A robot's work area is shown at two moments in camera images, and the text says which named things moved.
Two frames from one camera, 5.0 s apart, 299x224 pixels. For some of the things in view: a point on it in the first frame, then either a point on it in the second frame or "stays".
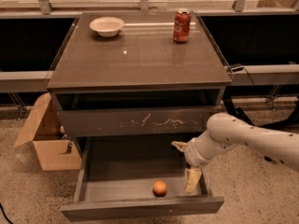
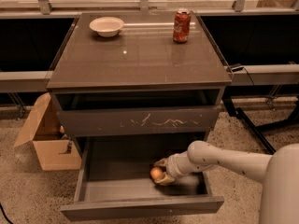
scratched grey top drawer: [100, 122] stays
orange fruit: [160, 188] -> [156, 173]
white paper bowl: [106, 26] stays
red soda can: [182, 25] stays
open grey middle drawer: [137, 175] stays
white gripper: [192, 153] -> [172, 168]
